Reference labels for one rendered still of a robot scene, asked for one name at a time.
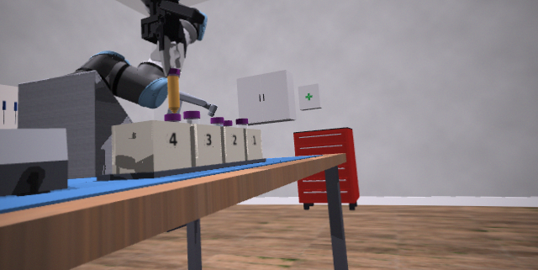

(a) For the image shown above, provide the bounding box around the blue mat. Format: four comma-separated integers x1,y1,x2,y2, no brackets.
0,156,316,214

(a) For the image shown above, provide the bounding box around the centrifuge tube with purple cap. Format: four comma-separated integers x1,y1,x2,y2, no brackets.
210,117,224,127

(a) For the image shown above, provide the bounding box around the white bucket adapter with holes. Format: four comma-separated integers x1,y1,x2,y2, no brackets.
190,124,222,167
243,129,263,161
220,126,245,163

